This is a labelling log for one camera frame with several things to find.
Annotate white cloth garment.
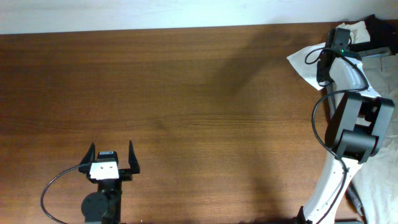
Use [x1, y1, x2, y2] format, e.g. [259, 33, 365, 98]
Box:
[287, 23, 379, 98]

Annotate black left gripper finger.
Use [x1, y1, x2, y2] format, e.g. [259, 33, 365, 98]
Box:
[128, 140, 140, 174]
[80, 143, 95, 165]

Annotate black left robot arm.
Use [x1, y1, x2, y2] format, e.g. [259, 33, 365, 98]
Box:
[78, 142, 141, 224]

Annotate khaki green shorts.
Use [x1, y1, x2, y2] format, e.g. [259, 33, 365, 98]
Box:
[346, 47, 397, 224]

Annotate black garment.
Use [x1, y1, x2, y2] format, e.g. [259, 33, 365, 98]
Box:
[349, 14, 397, 55]

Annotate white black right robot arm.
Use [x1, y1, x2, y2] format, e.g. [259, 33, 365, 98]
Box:
[294, 47, 395, 223]

